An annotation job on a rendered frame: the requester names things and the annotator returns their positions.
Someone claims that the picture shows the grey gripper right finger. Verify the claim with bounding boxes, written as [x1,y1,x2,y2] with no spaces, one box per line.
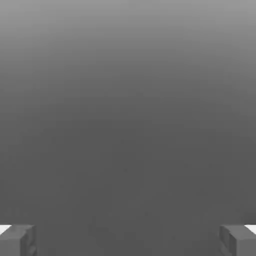
[218,224,256,256]

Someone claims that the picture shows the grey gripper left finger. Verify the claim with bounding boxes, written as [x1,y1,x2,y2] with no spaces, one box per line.
[0,224,38,256]

